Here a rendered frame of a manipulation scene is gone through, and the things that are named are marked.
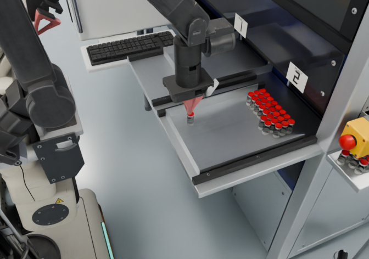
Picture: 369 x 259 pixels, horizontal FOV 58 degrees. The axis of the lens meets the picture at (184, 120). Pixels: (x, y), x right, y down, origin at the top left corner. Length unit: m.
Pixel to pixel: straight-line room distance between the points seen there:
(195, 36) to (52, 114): 0.29
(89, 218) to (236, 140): 0.84
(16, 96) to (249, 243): 1.44
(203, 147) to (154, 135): 1.26
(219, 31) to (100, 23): 1.01
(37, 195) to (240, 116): 0.65
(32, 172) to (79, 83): 1.83
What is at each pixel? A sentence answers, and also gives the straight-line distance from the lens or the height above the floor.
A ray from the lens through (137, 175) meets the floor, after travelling 2.04.
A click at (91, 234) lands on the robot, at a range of 1.56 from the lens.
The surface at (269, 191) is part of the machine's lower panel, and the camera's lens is 1.45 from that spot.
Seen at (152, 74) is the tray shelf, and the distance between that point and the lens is 1.27.
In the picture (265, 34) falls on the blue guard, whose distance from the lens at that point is 1.16.
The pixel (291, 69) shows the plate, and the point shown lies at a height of 1.03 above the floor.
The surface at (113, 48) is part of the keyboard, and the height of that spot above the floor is 0.83.
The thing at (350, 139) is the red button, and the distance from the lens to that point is 0.93.
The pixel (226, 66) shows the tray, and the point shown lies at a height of 0.88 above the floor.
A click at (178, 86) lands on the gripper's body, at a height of 1.17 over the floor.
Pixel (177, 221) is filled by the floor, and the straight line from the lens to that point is 1.86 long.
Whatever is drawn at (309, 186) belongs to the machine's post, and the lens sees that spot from 1.19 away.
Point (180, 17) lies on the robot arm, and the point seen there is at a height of 1.35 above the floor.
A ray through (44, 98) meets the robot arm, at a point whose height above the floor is 1.27.
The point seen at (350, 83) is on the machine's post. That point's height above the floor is 1.12.
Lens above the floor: 1.63
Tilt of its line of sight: 44 degrees down
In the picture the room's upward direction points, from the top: straight up
